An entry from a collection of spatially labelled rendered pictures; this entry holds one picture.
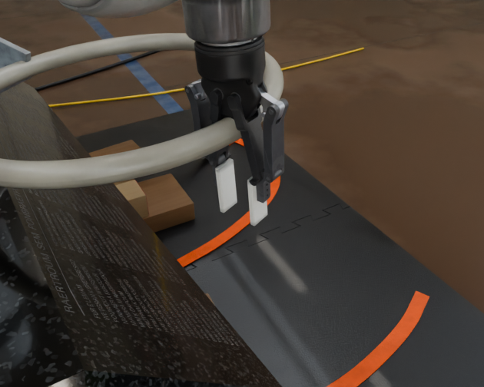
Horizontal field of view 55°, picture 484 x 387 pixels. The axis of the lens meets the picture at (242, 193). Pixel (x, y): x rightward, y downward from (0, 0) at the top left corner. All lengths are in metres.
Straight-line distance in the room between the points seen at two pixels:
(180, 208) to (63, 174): 1.33
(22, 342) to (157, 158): 0.22
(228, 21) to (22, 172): 0.26
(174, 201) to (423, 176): 1.14
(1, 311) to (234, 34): 0.36
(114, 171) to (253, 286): 1.16
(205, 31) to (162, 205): 1.40
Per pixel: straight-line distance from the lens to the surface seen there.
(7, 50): 0.92
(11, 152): 0.88
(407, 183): 2.22
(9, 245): 0.63
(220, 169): 0.60
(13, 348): 0.51
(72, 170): 0.51
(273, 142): 0.52
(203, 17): 0.48
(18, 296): 0.56
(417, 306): 1.65
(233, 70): 0.49
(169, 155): 0.50
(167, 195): 1.88
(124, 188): 1.78
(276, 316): 1.54
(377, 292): 1.66
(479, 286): 1.82
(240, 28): 0.48
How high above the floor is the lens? 1.21
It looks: 36 degrees down
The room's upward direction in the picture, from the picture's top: straight up
